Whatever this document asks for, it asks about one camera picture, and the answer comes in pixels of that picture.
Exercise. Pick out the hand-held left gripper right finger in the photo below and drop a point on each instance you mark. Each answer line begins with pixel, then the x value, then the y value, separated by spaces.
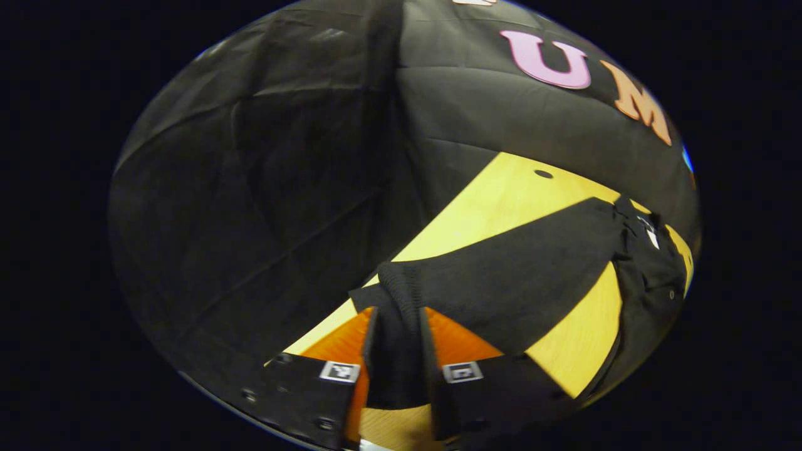
pixel 438 407

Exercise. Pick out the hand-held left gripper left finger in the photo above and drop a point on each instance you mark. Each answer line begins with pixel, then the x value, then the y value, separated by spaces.
pixel 301 394

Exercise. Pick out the black button-up cardigan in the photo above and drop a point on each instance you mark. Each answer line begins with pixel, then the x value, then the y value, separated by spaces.
pixel 520 275

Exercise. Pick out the black backdrop cloth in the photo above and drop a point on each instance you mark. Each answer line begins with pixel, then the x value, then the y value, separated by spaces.
pixel 250 188

